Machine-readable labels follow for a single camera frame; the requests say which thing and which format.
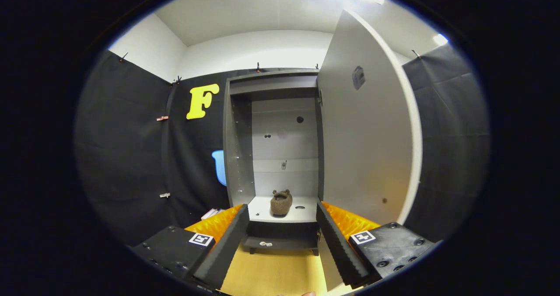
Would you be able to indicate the small ceiling light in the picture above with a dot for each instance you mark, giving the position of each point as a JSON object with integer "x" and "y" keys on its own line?
{"x": 440, "y": 39}

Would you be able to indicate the white book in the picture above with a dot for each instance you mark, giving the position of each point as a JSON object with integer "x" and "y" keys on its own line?
{"x": 208, "y": 214}

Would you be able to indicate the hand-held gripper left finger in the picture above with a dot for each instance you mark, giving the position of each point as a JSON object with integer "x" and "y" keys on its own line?
{"x": 227, "y": 248}

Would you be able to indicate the brown fuzzy shoe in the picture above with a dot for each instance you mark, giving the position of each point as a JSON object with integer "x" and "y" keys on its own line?
{"x": 281, "y": 203}

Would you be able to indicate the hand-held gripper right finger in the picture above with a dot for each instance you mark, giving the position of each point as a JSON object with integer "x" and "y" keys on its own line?
{"x": 339, "y": 248}

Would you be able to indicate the black backdrop cloth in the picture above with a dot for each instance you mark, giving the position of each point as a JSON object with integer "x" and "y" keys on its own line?
{"x": 131, "y": 156}

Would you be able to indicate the grey shoe cabinet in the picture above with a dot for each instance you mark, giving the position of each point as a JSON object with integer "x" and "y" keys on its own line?
{"x": 238, "y": 156}

